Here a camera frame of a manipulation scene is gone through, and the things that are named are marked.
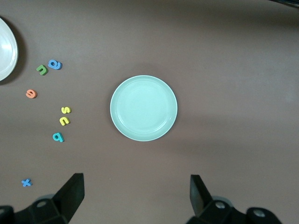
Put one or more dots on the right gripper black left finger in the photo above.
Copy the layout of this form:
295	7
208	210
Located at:
70	198

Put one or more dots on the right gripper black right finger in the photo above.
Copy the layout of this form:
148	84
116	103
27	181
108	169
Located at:
198	198

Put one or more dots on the teal foam letter b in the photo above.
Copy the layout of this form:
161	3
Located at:
61	139

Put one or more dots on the yellow foam letter u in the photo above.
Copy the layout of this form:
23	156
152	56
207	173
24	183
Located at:
66	122

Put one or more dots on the yellow foam letter s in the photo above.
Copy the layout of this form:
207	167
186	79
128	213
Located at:
66	109

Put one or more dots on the light green plate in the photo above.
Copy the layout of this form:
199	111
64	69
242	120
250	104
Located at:
143	108

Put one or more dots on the blue foam letter x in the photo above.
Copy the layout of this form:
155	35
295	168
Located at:
26	182

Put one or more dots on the orange foam letter e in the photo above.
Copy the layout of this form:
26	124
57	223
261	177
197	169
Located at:
33	95

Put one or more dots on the green foam letter u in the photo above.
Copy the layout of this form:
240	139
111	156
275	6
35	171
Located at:
44	72

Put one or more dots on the blue foam letter a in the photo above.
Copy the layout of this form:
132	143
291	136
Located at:
58	66

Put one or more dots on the beige plate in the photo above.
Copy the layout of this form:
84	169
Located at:
4	51

